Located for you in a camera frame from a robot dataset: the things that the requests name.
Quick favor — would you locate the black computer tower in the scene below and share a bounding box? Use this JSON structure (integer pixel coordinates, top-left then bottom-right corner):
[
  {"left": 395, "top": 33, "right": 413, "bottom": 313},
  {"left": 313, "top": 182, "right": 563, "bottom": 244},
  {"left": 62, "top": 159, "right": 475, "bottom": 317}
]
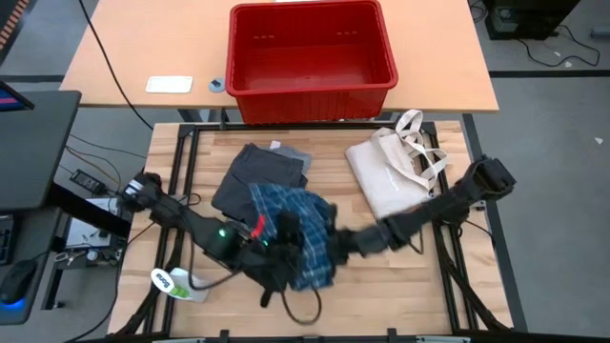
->
[{"left": 483, "top": 0, "right": 583, "bottom": 42}]

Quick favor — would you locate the dark grey garment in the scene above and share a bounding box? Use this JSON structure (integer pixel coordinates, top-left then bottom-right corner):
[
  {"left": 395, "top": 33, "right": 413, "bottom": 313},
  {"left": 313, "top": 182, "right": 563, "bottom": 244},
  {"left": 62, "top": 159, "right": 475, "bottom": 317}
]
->
[{"left": 211, "top": 142, "right": 310, "bottom": 228}]

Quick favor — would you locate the black side desk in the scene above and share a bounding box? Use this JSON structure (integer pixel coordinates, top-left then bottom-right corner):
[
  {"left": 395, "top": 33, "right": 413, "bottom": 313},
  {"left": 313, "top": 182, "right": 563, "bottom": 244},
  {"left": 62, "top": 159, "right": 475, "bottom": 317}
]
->
[{"left": 0, "top": 90, "right": 82, "bottom": 212}]

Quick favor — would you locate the white rectangular pad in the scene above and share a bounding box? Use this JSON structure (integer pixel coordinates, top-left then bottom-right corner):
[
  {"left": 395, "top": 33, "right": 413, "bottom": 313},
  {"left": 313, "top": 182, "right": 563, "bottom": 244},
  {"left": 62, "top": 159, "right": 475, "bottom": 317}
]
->
[{"left": 145, "top": 74, "right": 194, "bottom": 95}]

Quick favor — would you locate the blue plaid shirt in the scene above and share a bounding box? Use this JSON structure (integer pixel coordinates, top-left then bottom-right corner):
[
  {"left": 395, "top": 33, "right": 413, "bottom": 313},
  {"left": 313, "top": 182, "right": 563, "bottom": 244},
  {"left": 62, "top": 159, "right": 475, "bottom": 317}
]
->
[{"left": 248, "top": 183, "right": 338, "bottom": 293}]

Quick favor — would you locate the black computer mouse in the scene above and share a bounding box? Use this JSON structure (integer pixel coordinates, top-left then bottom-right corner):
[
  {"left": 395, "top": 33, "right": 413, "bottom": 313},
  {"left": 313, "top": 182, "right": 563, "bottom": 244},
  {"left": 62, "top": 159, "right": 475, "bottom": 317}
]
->
[{"left": 0, "top": 259, "right": 38, "bottom": 306}]

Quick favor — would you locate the red plastic laundry bin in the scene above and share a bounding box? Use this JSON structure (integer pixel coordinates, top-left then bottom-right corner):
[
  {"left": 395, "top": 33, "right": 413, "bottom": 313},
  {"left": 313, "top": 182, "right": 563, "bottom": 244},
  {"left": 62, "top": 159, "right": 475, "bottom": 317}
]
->
[{"left": 224, "top": 0, "right": 400, "bottom": 126}]

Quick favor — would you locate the black monitor with lit screen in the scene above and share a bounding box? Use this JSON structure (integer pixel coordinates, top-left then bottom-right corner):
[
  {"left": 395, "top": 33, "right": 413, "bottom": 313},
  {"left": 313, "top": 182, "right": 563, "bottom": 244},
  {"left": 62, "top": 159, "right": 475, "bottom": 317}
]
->
[{"left": 0, "top": 79, "right": 35, "bottom": 113}]

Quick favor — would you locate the black power adapter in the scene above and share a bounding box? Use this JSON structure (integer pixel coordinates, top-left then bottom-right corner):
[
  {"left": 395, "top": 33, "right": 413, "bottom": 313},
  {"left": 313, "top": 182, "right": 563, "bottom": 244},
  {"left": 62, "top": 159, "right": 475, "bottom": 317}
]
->
[{"left": 70, "top": 169, "right": 107, "bottom": 195}]

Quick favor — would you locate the cream canvas tote bag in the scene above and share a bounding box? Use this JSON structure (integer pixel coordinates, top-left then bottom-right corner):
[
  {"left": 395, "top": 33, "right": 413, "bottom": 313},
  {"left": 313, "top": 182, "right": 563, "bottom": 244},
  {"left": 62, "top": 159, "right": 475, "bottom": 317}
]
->
[{"left": 344, "top": 109, "right": 450, "bottom": 220}]

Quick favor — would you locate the tan wooden desk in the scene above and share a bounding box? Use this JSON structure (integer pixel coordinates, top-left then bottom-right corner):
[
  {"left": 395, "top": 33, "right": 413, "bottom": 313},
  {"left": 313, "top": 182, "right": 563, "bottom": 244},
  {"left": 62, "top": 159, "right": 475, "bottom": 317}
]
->
[{"left": 59, "top": 0, "right": 500, "bottom": 114}]

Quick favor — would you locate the black right camera cable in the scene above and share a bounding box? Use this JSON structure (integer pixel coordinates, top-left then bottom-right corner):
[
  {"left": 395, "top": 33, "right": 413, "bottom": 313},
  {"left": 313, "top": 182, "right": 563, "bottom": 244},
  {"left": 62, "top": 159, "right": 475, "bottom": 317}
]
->
[{"left": 408, "top": 227, "right": 426, "bottom": 256}]

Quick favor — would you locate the thick black cable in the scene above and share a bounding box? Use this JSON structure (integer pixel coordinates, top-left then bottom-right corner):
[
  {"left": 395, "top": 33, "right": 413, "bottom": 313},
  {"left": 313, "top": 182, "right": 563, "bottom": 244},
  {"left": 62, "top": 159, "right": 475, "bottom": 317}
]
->
[{"left": 77, "top": 0, "right": 154, "bottom": 131}]

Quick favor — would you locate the white spray bottle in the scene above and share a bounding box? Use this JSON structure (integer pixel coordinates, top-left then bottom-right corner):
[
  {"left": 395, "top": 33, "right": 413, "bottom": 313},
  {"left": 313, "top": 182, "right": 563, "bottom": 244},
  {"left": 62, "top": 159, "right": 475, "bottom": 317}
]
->
[{"left": 150, "top": 266, "right": 210, "bottom": 304}]

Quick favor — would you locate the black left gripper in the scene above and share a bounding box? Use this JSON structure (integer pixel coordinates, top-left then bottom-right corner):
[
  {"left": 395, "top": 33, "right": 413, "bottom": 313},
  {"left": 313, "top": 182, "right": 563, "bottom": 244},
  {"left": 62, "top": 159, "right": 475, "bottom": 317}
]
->
[{"left": 237, "top": 211, "right": 306, "bottom": 309}]

